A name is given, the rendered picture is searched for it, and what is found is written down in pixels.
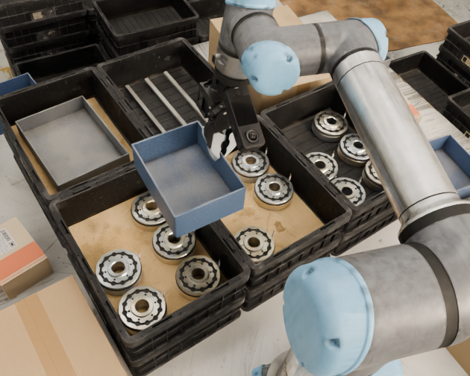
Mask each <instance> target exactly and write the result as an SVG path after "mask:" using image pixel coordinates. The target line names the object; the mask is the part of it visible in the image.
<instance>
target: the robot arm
mask: <svg viewBox="0 0 470 376"><path fill-rule="evenodd" d="M275 2H276V0H225V11H224V15H223V19H222V26H221V31H220V35H219V43H218V47H217V51H216V54H213V58H212V62H213V63H214V65H215V66H214V70H213V79H210V80H208V81H206V82H201V83H199V88H198V95H197V100H196V106H197V107H198V109H199V110H200V112H201V114H202V116H203V117H204V118H205V119H206V118H208V122H207V123H206V124H205V126H203V128H202V134H203V137H204V139H205V141H206V143H207V149H208V151H209V154H210V156H211V157H212V159H213V160H214V161H217V160H218V159H219V158H220V152H221V153H222V154H223V155H224V156H225V157H226V156H227V155H228V154H229V153H230V152H231V151H232V150H233V149H234V148H235V147H236V146H237V148H238V150H239V151H240V152H247V151H253V150H257V149H259V148H260V147H262V146H263V145H264V144H265V140H264V137H263V132H262V130H261V127H260V123H259V121H258V118H257V114H256V111H255V109H254V105H253V102H252V99H251V95H250V92H249V90H248V87H247V86H248V85H249V84H251V85H252V87H253V88H254V89H255V90H256V91H257V92H259V93H261V94H263V95H279V94H281V93H282V92H283V91H285V90H289V89H290V88H292V87H293V86H294V84H295V83H296V81H297V80H298V77H301V76H308V75H319V74H326V73H329V74H330V76H331V78H332V80H333V82H334V85H335V87H336V89H337V91H338V93H339V95H340V98H341V99H342V102H343V104H344V105H345V108H346V110H347V111H348V115H349V116H350V118H351V121H352V122H353V124H354V127H355V129H356V131H357V133H358V135H359V137H360V139H361V142H362V144H363V146H364V148H365V150H366V152H367V154H368V156H369V159H370V161H371V162H372V165H373V167H374V168H375V171H376V173H377V176H378V177H379V179H380V182H381V183H382V186H383V188H384V190H385V192H386V194H387V196H388V198H389V201H390V203H391V205H392V207H393V209H394V211H395V214H396V216H397V217H398V220H399V222H400V223H401V227H400V230H399V232H398V235H397V237H398V240H399V242H400V244H399V245H392V246H388V247H384V248H377V249H373V250H370V251H363V252H359V253H355V254H348V255H344V256H340V257H323V258H320V259H318V260H314V261H313V262H312V263H308V264H304V265H302V266H299V267H298V268H296V269H295V270H294V271H293V272H292V273H291V274H290V275H289V277H288V278H287V281H286V284H285V287H284V291H283V300H284V305H283V320H284V325H285V329H286V335H287V338H288V340H289V344H290V346H291V348H290V349H289V350H288V351H285V352H283V353H281V354H279V355H278V356H277V357H276V358H275V359H274V360H273V361H272V363H270V364H267V365H266V364H262V365H260V366H258V367H256V368H254V369H252V371H251V376H403V368H402V365H401V361H400V359H401V358H404V357H409V356H413V355H416V354H421V353H424V352H428V351H433V350H436V349H439V348H447V347H450V346H453V345H456V344H459V343H461V342H463V341H465V340H467V339H468V338H469V337H470V201H465V200H462V199H461V198H460V197H459V195H458V193H457V191H456V190H455V188H454V185H453V184H452V183H451V180H450V179H449V177H448V175H447V173H446V172H445V170H444V168H443V167H442V164H441V163H440V161H439V159H438V157H437V156H436V154H435V152H434V150H433V149H432V147H431V145H430V143H429V142H428V140H427V137H426V136H425V135H424V132H423V131H422V129H421V127H420V125H419V124H418V122H417V120H416V118H415V116H414V115H413V113H412V111H411V109H410V108H409V106H408V104H407V102H406V101H405V99H404V97H403V96H402V94H401V91H400V90H399V88H398V86H397V84H396V83H395V81H394V79H393V77H392V76H391V74H390V72H389V70H388V69H387V67H386V65H385V63H384V60H385V58H386V54H387V51H388V38H387V37H386V29H385V27H384V25H383V24H382V22H381V21H379V20H378V19H375V18H364V19H360V18H349V19H346V20H339V21H332V22H318V23H310V24H302V25H288V26H281V27H280V26H279V25H278V23H277V21H276V20H275V18H274V16H273V10H274V8H275V7H276V4H275ZM207 84H208V85H207ZM200 92H201V94H202V95H203V96H202V100H201V103H200V102H199V96H200ZM223 140H224V142H223ZM222 142H223V147H222V148H221V144H222Z"/></svg>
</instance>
